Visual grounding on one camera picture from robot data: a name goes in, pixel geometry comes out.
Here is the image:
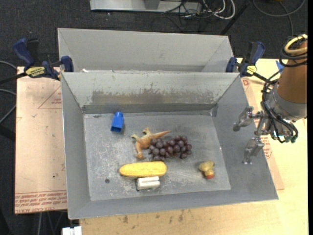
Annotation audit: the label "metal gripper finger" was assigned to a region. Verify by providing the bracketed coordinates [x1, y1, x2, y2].
[243, 137, 265, 165]
[233, 106, 255, 132]

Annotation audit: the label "yellow rubber duck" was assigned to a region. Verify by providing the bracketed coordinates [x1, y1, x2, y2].
[198, 161, 216, 180]

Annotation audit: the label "purple toy grapes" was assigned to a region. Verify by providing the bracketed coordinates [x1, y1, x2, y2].
[148, 135, 193, 162]

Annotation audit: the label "tan toy dinosaur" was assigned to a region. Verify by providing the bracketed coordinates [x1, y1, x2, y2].
[131, 127, 172, 160]

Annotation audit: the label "white rectangular block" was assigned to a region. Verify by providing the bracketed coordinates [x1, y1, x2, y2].
[135, 176, 161, 191]

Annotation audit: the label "yellow toy corn cob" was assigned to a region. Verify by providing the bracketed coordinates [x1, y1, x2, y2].
[119, 161, 168, 178]

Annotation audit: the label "blue plastic block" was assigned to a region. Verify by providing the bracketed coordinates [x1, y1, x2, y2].
[110, 111, 125, 133]

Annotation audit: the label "grey metal bin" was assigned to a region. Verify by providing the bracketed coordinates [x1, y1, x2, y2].
[57, 27, 279, 220]

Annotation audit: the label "brown cardboard board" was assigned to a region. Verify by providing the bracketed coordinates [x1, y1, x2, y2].
[14, 66, 286, 215]

